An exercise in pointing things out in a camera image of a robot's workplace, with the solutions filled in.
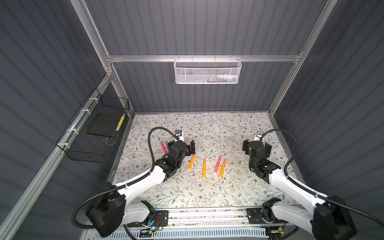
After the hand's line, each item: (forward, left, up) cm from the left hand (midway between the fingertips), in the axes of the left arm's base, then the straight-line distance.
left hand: (185, 140), depth 83 cm
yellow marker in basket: (+7, +34, +10) cm, 36 cm away
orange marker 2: (-9, -11, -18) cm, 23 cm away
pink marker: (-7, -20, -17) cm, 27 cm away
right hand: (-3, -41, -1) cm, 41 cm away
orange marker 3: (-10, -22, -18) cm, 30 cm away
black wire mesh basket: (-2, +45, +10) cm, 46 cm away
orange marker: (-4, -3, -18) cm, 18 cm away
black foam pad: (+4, +40, +11) cm, 42 cm away
